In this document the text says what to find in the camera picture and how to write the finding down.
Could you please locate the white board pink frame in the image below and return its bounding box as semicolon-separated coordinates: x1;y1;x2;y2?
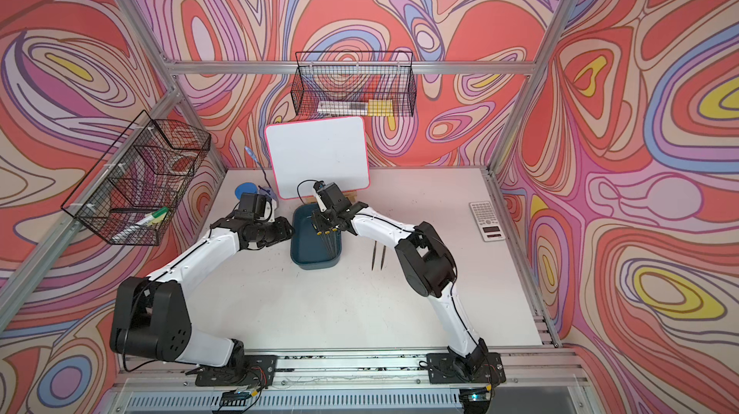
266;117;371;199

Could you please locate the blue lid cylinder container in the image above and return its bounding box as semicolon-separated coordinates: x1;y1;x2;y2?
234;182;259;200

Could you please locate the back black wire basket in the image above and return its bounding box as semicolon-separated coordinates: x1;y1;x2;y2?
291;49;418;119

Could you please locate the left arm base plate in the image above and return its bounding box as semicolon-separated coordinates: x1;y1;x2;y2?
196;354;277;388

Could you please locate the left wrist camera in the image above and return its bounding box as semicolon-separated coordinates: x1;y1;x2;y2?
236;193;271;221

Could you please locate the green white marker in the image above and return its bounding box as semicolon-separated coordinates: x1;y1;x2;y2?
113;207;169;243

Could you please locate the yellow item in basket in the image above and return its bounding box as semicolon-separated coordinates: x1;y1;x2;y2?
367;99;395;117

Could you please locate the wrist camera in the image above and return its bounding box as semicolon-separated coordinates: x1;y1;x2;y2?
313;181;344;211
236;193;271;221

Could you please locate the blue desk gadget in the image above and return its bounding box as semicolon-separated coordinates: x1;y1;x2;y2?
244;146;279;209

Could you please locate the left black wire basket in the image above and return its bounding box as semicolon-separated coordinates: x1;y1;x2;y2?
61;112;211;246

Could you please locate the yellow black file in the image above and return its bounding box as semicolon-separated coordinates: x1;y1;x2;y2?
380;246;387;271
371;241;377;271

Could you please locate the black wire basket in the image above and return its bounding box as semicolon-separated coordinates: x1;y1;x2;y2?
291;49;418;119
61;112;211;246

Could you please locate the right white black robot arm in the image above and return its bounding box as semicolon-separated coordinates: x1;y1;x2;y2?
312;180;490;381

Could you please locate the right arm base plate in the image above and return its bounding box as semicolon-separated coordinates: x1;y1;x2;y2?
419;352;507;387

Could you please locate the teal plastic storage box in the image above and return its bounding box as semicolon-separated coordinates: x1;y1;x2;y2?
291;203;342;271

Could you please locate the white calculator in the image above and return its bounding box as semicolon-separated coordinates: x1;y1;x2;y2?
469;200;505;243

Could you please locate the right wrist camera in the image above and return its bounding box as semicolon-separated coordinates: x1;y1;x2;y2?
313;181;344;211

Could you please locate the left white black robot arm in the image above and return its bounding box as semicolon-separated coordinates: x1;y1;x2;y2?
110;217;294;368

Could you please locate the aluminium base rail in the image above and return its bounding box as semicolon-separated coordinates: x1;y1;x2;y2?
97;347;604;413

